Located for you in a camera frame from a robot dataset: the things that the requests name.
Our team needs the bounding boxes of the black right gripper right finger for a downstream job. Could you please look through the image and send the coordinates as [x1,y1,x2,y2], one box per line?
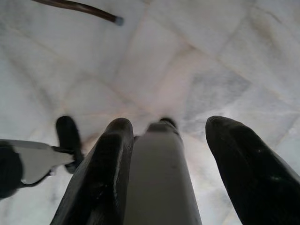
[205,115,300,225]

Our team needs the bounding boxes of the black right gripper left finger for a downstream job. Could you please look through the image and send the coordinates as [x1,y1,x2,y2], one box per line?
[50,118,135,225]

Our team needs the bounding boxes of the dark brown chair leg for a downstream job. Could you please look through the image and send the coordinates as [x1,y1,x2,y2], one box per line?
[31,0,124,26]

